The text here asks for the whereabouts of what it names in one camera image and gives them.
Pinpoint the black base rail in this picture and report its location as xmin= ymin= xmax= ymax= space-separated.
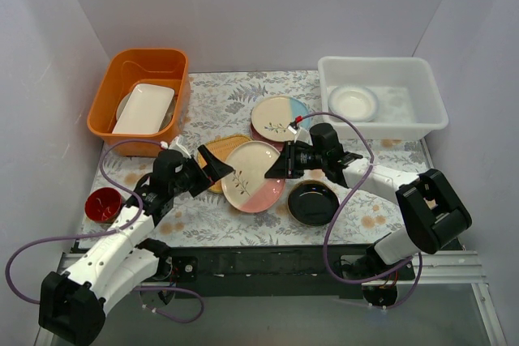
xmin=72 ymin=245 xmax=463 ymax=301

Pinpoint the orange plastic bin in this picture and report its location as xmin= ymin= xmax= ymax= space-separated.
xmin=87 ymin=49 xmax=191 ymax=157

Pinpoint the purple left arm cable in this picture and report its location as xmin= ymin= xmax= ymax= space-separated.
xmin=4 ymin=139 xmax=205 ymax=324

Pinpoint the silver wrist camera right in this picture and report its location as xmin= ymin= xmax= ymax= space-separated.
xmin=287 ymin=124 xmax=304 ymax=141

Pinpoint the white ribbed soup plate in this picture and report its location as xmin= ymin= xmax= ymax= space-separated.
xmin=328 ymin=86 xmax=380 ymax=122

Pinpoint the yellow woven bamboo tray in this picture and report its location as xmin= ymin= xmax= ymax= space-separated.
xmin=197 ymin=134 xmax=252 ymax=194

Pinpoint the red lacquer cup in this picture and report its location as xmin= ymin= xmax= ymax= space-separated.
xmin=84 ymin=187 xmax=123 ymax=224

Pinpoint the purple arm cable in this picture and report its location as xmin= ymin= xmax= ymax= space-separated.
xmin=294 ymin=111 xmax=423 ymax=310
xmin=4 ymin=139 xmax=205 ymax=324

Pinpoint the white rectangular dish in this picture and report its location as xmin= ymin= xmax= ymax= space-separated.
xmin=112 ymin=83 xmax=174 ymax=135

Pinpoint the cream and pink plate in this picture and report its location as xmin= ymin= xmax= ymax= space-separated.
xmin=221 ymin=141 xmax=285 ymax=213

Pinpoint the black gold-rimmed bowl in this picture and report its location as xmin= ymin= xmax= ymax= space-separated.
xmin=287 ymin=180 xmax=340 ymax=227

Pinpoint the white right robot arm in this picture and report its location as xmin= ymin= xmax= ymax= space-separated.
xmin=264 ymin=123 xmax=472 ymax=284

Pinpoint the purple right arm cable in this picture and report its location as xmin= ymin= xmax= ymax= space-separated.
xmin=294 ymin=111 xmax=423 ymax=310

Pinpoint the cream and blue plate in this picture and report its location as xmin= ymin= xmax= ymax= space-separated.
xmin=251 ymin=96 xmax=310 ymax=143

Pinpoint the dark pink scalloped plate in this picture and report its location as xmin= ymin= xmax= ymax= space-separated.
xmin=250 ymin=124 xmax=285 ymax=152

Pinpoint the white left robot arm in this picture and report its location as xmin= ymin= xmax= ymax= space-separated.
xmin=38 ymin=146 xmax=234 ymax=345

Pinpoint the white plastic bin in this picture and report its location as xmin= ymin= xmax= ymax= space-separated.
xmin=318 ymin=56 xmax=448 ymax=140

